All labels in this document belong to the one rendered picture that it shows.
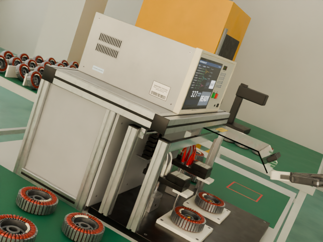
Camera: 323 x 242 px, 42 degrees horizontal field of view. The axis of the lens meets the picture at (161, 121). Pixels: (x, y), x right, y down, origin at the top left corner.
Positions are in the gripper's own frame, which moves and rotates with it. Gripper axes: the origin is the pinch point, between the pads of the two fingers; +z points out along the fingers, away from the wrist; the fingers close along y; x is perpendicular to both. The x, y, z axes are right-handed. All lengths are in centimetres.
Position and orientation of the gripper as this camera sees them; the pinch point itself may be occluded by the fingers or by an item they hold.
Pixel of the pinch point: (280, 175)
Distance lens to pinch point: 154.6
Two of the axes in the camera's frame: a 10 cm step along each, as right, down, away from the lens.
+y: 4.5, -0.4, 8.9
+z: -8.9, -0.6, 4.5
